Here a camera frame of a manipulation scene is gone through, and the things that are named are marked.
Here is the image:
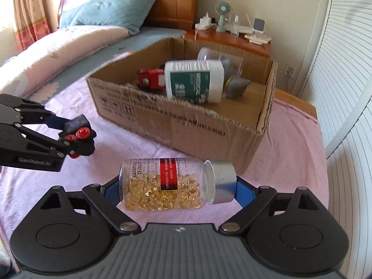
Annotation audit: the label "white wall socket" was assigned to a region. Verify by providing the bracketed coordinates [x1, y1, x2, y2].
[284, 64, 296, 78]

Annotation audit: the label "clear bottle yellow capsules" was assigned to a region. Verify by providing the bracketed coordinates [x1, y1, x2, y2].
[119, 157, 237, 212]

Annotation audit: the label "teal pillow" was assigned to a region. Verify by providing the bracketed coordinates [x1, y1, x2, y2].
[59, 0, 156, 35]

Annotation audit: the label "large white supplement bottle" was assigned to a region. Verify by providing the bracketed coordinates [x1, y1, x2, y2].
[165, 60, 224, 105]

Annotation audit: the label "brown cardboard box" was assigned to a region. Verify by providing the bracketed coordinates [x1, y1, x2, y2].
[86, 38, 277, 174]

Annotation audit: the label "white power strip charger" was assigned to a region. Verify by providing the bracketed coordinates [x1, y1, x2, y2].
[195, 12, 216, 31]

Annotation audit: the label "pink table cloth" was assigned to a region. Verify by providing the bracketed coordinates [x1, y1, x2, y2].
[1, 79, 329, 244]

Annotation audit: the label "orange patterned curtain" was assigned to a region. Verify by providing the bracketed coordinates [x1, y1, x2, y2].
[13, 0, 50, 52]

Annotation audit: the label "blue patterned bed sheet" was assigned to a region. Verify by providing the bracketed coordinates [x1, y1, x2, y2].
[26, 27, 186, 104]

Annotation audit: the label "small clear spray bottle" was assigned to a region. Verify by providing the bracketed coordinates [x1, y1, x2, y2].
[230, 15, 240, 36]

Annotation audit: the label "white smart display stand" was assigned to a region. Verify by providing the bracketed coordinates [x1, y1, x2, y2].
[245, 17, 272, 45]

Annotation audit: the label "pink quilt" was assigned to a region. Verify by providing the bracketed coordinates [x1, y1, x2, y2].
[1, 25, 129, 97]

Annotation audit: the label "wooden nightstand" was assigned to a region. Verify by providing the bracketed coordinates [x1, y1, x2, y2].
[183, 29, 271, 58]

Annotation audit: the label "clear empty plastic jar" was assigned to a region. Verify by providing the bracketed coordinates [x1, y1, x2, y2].
[197, 47, 243, 78]

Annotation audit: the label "red toy train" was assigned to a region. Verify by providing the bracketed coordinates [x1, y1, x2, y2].
[137, 69, 166, 90]

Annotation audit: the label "grey cat figurine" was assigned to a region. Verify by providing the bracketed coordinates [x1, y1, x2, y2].
[221, 58, 251, 99]

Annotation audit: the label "green mini desk fan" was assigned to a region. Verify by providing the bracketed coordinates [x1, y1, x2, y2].
[215, 1, 232, 33]

